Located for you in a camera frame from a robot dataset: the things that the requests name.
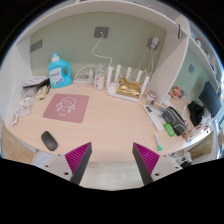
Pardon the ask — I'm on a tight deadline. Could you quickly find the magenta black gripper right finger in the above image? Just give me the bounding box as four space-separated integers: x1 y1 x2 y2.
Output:
132 143 160 185

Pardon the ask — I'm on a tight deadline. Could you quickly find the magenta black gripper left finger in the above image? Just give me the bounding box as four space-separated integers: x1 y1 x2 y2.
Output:
65 142 92 185

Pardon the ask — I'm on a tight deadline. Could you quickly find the black computer mouse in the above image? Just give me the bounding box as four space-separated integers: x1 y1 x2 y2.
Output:
41 131 58 151

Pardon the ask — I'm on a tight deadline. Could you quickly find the pink mouse pad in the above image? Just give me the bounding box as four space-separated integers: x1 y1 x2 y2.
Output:
43 94 89 123

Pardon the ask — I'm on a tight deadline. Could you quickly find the white green tube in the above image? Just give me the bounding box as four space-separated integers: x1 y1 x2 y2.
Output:
155 133 162 151

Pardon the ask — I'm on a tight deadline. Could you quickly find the white remote control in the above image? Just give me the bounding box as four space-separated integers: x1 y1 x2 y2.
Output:
143 105 164 131

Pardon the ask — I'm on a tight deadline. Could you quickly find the green card pack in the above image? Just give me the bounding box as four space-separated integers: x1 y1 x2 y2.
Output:
164 123 175 137

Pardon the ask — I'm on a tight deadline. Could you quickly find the grey black pouch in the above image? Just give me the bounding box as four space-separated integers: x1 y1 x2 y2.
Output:
162 107 186 136

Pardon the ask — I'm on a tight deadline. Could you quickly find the small grey cup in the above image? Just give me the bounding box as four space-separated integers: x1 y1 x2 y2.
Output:
146 90 157 104

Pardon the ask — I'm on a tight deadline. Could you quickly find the black cloth bag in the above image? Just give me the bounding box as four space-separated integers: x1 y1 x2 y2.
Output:
187 101 204 126

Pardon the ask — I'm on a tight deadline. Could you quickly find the small white sachet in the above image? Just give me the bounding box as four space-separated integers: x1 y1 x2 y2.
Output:
12 111 19 126

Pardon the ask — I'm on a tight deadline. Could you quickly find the gold foil bag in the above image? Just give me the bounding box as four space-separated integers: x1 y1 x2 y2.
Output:
116 78 141 98

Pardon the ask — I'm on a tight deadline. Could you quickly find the yellow packet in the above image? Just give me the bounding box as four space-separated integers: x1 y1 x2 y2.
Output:
36 86 47 100

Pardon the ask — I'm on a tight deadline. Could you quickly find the white router with antennas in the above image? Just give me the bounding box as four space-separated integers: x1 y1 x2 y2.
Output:
106 65 150 102

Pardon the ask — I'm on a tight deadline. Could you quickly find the clear bottle white label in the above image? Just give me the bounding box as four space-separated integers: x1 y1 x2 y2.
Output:
94 68 105 90

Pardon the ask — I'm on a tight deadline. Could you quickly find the stack of papers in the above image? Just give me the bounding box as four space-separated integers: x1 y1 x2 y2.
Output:
23 76 49 88

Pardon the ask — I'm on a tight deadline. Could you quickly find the black monitor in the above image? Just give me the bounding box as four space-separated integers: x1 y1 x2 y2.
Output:
199 82 221 117

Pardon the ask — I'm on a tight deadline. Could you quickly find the blue detergent bottle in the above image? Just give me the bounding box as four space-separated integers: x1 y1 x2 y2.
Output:
48 53 72 88

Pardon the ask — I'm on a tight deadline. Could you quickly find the white divider panel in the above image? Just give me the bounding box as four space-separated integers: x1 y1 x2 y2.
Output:
149 24 189 105

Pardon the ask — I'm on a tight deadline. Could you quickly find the white power cable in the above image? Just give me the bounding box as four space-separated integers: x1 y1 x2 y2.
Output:
91 33 114 73

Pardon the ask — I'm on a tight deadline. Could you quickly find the white wall charger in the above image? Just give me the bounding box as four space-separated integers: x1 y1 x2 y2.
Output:
147 36 159 50

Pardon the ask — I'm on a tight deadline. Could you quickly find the grey wall socket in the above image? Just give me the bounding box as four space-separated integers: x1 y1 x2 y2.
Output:
94 27 109 38

